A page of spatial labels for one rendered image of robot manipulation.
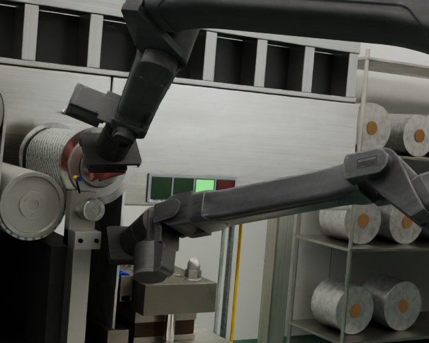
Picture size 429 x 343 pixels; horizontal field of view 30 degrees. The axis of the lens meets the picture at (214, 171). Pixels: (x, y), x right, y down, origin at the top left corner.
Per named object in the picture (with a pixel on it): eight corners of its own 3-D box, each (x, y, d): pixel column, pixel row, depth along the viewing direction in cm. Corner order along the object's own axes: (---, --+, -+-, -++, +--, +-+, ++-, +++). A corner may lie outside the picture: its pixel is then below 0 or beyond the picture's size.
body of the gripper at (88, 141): (139, 169, 141) (153, 145, 135) (84, 170, 136) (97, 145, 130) (131, 139, 144) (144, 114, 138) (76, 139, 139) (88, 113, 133)
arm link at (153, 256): (209, 214, 142) (180, 195, 136) (208, 275, 136) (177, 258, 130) (156, 230, 148) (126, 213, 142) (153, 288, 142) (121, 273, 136)
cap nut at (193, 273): (188, 281, 160) (191, 258, 160) (180, 278, 163) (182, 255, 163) (204, 280, 162) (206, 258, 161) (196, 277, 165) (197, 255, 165)
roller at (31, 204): (-3, 238, 141) (2, 170, 140) (-37, 218, 163) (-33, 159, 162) (62, 238, 147) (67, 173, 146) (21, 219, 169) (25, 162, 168)
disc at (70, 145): (54, 201, 146) (65, 121, 146) (53, 201, 146) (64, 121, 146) (127, 209, 153) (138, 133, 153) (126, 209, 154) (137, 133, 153)
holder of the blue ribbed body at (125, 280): (119, 301, 155) (121, 275, 155) (77, 278, 175) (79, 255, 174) (134, 301, 157) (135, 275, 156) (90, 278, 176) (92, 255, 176)
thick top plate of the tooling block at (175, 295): (143, 316, 153) (145, 284, 152) (70, 275, 187) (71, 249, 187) (214, 312, 161) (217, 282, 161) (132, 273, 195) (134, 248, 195)
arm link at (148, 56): (184, 74, 86) (216, -12, 88) (134, 54, 85) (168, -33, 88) (137, 152, 127) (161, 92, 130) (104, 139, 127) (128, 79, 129)
